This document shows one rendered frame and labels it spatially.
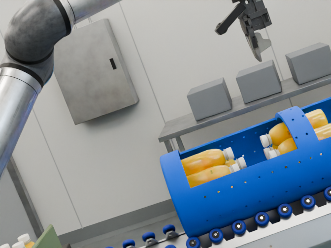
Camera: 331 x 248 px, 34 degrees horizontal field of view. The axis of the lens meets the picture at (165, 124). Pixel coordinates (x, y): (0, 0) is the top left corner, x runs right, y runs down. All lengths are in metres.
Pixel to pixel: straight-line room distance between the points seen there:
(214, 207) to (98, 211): 3.79
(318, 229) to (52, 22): 1.00
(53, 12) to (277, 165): 0.79
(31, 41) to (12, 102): 0.15
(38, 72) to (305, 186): 0.85
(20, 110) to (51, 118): 3.94
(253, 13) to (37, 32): 0.71
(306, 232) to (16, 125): 0.93
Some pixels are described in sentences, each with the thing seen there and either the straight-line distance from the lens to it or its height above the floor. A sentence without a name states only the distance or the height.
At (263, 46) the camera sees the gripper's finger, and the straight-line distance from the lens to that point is 1.70.
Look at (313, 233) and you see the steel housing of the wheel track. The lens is 1.72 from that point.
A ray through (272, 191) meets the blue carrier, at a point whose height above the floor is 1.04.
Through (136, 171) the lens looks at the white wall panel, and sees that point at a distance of 5.16.
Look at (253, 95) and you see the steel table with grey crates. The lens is 4.21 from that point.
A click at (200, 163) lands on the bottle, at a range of 1.70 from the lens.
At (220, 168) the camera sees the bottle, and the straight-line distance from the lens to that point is 1.67.
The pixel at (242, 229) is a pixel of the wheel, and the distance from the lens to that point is 1.68.
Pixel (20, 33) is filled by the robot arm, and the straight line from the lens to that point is 1.27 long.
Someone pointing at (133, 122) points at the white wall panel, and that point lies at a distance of 5.05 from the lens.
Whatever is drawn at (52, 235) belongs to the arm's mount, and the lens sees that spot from 1.09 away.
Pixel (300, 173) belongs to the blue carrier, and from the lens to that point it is 1.64.
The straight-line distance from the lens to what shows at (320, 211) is 1.72.
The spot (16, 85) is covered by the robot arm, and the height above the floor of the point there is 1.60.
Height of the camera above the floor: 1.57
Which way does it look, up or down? 8 degrees down
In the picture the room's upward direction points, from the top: 21 degrees counter-clockwise
